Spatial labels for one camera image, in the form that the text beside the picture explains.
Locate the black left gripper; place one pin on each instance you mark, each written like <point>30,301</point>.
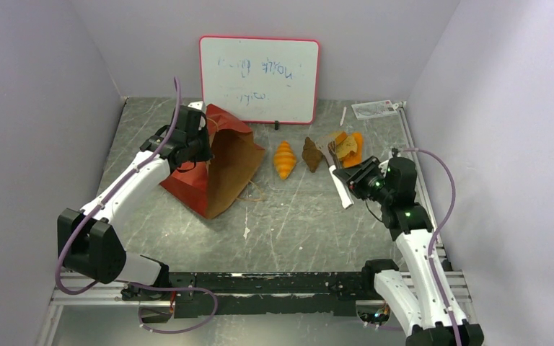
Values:
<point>206,153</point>

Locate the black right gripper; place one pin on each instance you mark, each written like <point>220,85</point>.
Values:
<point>358,176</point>

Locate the orange fake bread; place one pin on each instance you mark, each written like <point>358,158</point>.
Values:
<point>356,157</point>

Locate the red paper bag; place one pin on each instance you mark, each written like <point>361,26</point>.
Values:
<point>210,188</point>

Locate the brown fake bread roll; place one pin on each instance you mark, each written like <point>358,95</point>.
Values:
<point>311,155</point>

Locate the orange striped fake croissant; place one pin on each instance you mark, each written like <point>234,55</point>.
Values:
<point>284,160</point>

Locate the sliced fake bread piece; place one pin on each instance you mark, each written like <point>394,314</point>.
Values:
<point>323,141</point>

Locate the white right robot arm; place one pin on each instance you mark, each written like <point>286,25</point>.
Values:
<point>429,312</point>

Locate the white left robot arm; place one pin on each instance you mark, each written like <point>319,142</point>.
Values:
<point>88,242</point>

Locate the white marker pen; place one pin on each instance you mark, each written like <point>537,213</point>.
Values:
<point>343,116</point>

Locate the pink framed whiteboard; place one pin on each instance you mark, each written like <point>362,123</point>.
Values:
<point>261,79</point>

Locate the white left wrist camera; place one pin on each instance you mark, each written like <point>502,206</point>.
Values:
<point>199,105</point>

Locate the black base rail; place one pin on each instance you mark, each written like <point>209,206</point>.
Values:
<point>235,294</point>

